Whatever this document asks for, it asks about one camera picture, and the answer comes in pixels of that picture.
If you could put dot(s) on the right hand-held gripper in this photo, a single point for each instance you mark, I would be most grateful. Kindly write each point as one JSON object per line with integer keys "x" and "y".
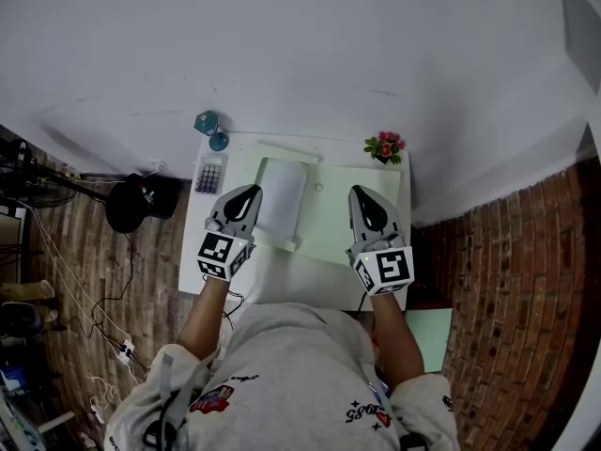
{"x": 387, "y": 266}

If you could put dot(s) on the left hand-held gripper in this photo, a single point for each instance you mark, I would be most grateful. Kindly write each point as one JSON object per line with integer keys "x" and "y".
{"x": 220, "y": 252}

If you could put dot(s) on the white sheet of paper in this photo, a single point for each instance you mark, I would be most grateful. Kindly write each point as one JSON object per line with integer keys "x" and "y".
{"x": 282, "y": 195}

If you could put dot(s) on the person's left forearm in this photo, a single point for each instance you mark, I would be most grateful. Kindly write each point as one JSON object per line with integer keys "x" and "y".
{"x": 206, "y": 317}

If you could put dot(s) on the person's right forearm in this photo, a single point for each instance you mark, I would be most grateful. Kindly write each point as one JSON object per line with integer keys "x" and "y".
{"x": 396, "y": 341}

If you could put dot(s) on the light green desk mat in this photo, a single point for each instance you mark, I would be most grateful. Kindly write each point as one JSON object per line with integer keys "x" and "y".
{"x": 333, "y": 219}

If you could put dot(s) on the grey calculator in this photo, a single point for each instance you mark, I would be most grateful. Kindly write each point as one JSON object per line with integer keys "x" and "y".
{"x": 209, "y": 175}

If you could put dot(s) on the white file tray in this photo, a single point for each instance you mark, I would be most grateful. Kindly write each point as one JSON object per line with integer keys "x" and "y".
{"x": 293, "y": 240}

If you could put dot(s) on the potted pink flower plant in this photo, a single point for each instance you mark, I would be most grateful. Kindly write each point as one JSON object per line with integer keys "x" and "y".
{"x": 386, "y": 149}

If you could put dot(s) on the black bag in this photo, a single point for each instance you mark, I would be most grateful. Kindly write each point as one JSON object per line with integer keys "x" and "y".
{"x": 134, "y": 202}

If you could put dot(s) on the light green board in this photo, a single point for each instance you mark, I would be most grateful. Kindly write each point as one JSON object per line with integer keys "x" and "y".
{"x": 429, "y": 338}

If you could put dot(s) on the white power strip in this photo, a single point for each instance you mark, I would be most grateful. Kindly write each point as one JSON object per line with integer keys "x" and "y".
{"x": 126, "y": 350}

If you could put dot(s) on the person's grey sweatshirt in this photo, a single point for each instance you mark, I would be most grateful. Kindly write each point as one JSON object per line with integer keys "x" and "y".
{"x": 291, "y": 383}

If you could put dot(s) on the black tripod stand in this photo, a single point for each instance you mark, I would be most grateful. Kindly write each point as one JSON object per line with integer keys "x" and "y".
{"x": 33, "y": 172}

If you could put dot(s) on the black office chair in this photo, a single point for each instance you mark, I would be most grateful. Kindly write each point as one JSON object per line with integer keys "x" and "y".
{"x": 19, "y": 320}

